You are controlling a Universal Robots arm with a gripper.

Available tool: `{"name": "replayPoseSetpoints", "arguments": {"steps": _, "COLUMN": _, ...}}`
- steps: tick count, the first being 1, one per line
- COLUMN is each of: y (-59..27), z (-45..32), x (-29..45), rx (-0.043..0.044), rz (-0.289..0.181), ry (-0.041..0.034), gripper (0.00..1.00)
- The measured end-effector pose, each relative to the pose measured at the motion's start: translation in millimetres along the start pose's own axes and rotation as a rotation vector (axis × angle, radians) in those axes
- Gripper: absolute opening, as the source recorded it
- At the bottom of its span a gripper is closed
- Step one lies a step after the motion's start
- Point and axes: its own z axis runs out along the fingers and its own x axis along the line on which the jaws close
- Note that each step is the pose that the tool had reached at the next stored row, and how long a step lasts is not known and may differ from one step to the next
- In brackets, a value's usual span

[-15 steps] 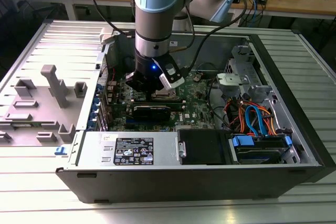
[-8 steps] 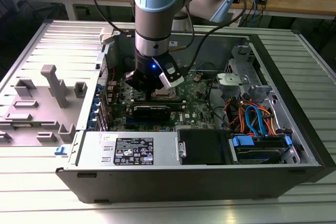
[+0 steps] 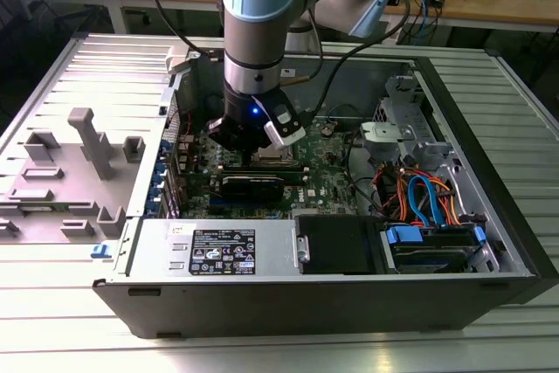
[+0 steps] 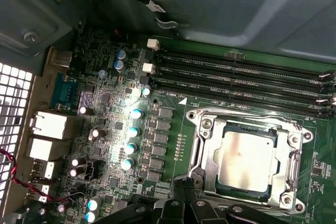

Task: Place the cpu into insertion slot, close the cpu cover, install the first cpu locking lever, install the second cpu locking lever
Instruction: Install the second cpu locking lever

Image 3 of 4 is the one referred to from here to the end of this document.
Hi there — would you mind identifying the silver CPU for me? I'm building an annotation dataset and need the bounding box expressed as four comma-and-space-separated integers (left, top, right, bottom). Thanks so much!
258, 146, 289, 161

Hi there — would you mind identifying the metal socket cover frame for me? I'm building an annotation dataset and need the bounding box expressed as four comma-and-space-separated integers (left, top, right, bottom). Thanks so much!
257, 145, 300, 168

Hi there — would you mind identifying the black plastic bay cover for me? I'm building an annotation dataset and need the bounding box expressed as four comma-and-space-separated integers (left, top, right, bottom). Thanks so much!
294, 214, 385, 276

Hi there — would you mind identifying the black graphics card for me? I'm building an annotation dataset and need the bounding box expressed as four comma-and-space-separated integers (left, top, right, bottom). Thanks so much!
217, 174, 285, 204

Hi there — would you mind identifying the black cylindrical part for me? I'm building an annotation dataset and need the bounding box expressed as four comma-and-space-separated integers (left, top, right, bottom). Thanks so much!
204, 93, 225, 121

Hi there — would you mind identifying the green motherboard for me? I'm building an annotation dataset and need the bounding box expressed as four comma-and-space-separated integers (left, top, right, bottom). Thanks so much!
174, 117, 372, 220

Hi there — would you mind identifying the silver metal drive cage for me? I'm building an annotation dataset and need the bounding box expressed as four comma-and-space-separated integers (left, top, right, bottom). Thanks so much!
357, 74, 459, 176

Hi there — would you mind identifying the silver power supply with label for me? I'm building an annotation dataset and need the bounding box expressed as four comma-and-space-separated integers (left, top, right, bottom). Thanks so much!
114, 218, 302, 278

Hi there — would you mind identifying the black open PC case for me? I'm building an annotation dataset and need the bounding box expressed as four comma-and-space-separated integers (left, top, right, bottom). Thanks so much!
91, 43, 559, 340

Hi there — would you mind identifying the grey parts rack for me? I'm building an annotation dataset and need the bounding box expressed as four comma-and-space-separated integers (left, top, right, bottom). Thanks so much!
0, 107, 148, 244

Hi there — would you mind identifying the hard disk in blue carrier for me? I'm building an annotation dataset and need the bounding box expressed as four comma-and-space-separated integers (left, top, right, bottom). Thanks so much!
383, 222, 488, 273

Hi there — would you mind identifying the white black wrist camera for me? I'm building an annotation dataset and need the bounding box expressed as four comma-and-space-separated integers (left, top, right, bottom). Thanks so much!
252, 93, 307, 148

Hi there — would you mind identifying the orange red wire bundle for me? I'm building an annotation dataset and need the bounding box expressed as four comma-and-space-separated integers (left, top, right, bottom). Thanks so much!
373, 164, 411, 221

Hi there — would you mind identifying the blue flat wire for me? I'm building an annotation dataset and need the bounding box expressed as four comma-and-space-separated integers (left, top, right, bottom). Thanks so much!
408, 175, 446, 229

